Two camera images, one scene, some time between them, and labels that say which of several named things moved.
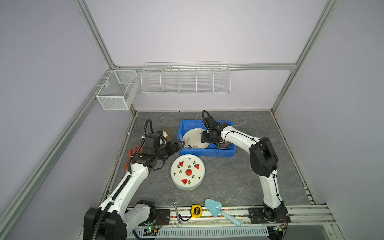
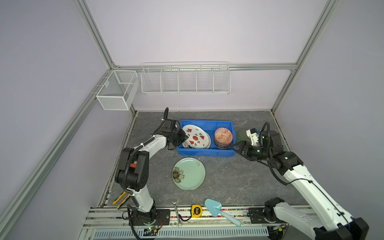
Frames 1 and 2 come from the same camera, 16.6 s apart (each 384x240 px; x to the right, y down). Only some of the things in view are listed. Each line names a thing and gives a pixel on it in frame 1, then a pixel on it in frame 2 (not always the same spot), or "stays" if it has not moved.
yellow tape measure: x=196 y=211 stays
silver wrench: x=179 y=224 stays
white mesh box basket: x=120 y=91 stays
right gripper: x=204 y=138 to x=242 y=147
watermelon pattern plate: x=187 y=172 to x=198 y=138
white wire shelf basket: x=186 y=78 stays
